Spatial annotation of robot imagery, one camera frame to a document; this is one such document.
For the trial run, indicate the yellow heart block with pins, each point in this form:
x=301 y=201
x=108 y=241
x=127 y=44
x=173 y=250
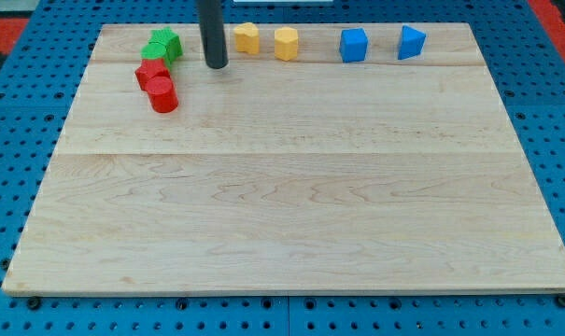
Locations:
x=247 y=38

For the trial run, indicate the green circle block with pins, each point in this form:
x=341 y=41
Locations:
x=153 y=51

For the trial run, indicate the wooden board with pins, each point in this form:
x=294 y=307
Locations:
x=312 y=177

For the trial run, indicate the yellow hexagon block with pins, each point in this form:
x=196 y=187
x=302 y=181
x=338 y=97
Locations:
x=286 y=43

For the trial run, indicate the red cylinder block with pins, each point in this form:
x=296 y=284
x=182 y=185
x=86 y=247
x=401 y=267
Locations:
x=162 y=94

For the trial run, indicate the blue cube block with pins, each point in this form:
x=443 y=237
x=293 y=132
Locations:
x=353 y=45

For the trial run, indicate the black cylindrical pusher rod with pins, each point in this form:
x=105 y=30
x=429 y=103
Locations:
x=211 y=26

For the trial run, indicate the green star block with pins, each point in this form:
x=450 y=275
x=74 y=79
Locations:
x=169 y=40

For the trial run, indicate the blue triangle block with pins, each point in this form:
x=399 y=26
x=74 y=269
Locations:
x=411 y=42

